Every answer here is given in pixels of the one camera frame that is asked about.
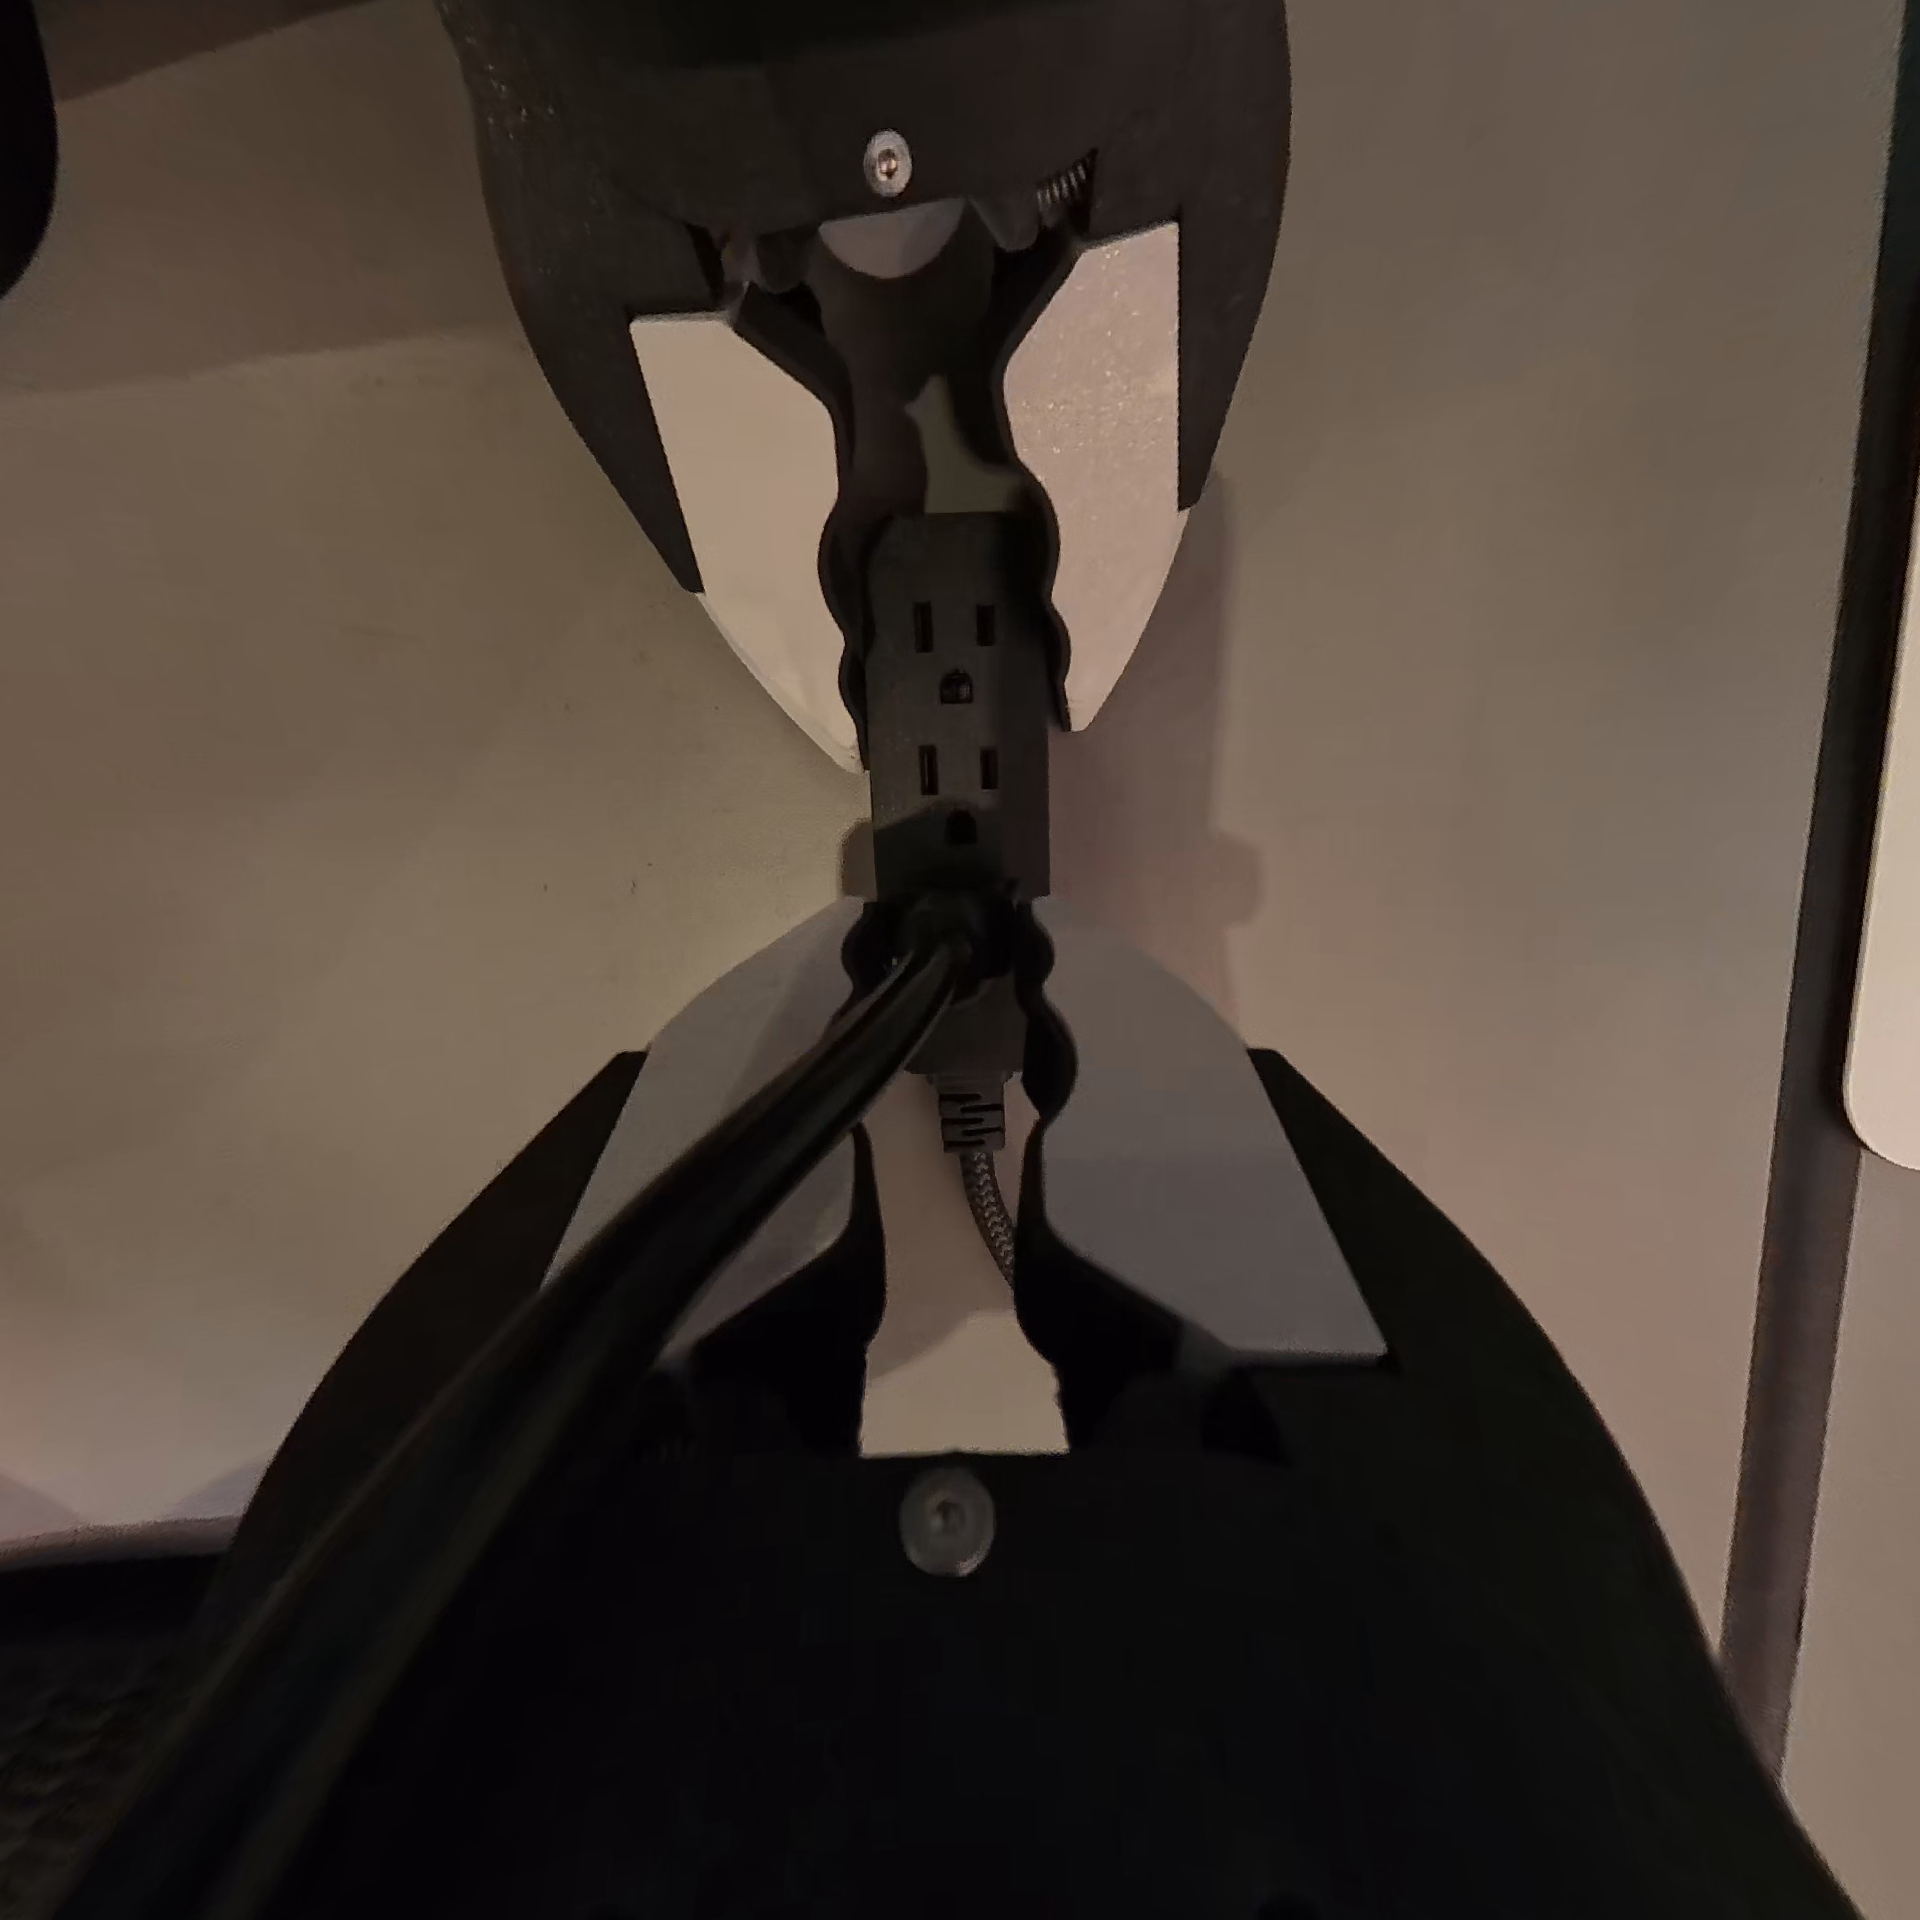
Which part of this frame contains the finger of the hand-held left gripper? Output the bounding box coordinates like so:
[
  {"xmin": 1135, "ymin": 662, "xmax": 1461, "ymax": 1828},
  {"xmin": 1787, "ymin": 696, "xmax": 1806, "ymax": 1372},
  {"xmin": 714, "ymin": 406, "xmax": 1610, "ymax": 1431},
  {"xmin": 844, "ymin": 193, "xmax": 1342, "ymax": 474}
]
[
  {"xmin": 633, "ymin": 282, "xmax": 904, "ymax": 775},
  {"xmin": 1002, "ymin": 229, "xmax": 1192, "ymax": 731}
]

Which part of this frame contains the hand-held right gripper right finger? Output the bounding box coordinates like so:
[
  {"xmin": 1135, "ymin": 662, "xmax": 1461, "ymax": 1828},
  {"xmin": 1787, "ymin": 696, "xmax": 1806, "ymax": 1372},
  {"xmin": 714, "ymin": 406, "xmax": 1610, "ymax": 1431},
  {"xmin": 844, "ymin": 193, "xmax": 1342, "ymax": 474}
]
[{"xmin": 1011, "ymin": 925, "xmax": 1393, "ymax": 1374}]

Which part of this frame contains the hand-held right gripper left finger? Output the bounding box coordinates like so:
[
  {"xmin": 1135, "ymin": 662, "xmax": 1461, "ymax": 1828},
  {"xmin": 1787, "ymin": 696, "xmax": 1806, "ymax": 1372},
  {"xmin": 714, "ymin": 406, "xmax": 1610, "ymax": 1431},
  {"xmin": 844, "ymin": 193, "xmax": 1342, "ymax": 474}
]
[{"xmin": 540, "ymin": 923, "xmax": 904, "ymax": 1356}]

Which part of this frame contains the black power plug with cable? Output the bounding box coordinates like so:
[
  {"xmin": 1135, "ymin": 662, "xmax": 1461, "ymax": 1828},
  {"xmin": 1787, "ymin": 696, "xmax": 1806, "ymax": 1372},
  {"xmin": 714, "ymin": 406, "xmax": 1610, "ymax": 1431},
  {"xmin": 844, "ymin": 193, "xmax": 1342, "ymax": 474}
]
[{"xmin": 43, "ymin": 877, "xmax": 1053, "ymax": 1920}]

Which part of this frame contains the black power strip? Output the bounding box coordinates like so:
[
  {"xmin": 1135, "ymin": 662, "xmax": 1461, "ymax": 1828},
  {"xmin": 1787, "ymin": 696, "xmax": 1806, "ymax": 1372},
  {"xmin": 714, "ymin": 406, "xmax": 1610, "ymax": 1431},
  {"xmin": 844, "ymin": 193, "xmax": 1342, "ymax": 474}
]
[{"xmin": 863, "ymin": 514, "xmax": 1057, "ymax": 1086}]

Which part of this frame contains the grey table divider strip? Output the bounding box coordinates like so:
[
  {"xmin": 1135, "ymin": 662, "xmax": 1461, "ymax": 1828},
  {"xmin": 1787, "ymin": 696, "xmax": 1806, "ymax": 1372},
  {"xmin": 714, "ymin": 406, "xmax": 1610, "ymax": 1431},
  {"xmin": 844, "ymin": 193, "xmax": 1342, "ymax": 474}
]
[{"xmin": 1715, "ymin": 0, "xmax": 1920, "ymax": 1792}]

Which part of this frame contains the black rounded object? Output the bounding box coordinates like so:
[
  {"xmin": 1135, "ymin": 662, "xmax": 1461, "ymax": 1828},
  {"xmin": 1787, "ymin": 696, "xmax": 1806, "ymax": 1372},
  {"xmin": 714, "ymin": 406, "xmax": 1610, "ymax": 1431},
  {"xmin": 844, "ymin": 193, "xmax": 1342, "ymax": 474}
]
[{"xmin": 0, "ymin": 0, "xmax": 62, "ymax": 292}]

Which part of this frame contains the white rounded plastic plate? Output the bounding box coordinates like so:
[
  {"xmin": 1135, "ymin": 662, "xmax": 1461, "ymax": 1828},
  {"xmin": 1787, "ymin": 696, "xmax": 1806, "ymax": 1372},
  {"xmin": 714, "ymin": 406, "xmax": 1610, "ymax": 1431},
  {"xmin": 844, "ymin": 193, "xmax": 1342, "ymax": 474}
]
[{"xmin": 1836, "ymin": 493, "xmax": 1920, "ymax": 1176}]

